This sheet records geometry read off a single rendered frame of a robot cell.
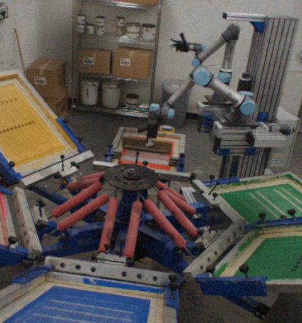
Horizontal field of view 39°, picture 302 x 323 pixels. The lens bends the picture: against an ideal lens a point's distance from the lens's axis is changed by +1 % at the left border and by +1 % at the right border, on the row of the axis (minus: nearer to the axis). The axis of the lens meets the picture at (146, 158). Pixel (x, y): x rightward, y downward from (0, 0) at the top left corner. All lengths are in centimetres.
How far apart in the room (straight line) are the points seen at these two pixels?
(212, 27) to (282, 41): 311
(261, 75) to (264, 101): 22
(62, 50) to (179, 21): 187
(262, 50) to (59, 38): 409
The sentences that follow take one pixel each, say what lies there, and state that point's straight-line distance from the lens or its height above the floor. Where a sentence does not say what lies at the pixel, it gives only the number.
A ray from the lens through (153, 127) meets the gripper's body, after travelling 333.
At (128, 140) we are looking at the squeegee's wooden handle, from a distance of 340.
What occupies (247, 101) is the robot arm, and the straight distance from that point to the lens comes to 324.
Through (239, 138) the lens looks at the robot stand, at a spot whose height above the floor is 112.
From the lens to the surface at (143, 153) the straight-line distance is 338.
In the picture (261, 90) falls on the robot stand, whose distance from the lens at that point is 362.
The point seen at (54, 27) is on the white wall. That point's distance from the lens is 695.
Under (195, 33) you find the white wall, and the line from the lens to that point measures 661.
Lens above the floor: 242
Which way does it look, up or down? 26 degrees down
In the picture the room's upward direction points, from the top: 6 degrees clockwise
